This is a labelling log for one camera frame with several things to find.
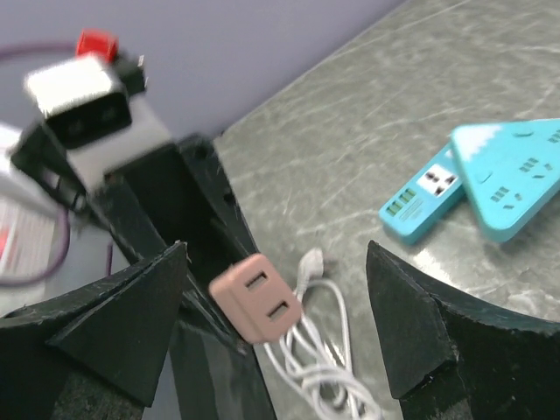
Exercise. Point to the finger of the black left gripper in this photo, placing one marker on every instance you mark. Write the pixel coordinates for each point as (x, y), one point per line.
(216, 373)

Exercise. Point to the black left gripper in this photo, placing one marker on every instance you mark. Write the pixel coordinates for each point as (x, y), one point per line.
(179, 192)

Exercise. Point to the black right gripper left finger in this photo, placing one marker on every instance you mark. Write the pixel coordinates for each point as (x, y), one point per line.
(95, 352)

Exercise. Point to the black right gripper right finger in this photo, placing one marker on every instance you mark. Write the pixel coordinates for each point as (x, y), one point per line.
(449, 355)

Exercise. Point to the brown cube charger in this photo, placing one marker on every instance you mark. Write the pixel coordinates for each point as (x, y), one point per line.
(256, 300)

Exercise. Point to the teal triangular power strip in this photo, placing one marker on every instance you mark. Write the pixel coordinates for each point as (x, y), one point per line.
(509, 170)

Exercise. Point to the teal rectangular power strip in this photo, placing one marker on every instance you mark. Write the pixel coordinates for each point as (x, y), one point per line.
(420, 204)

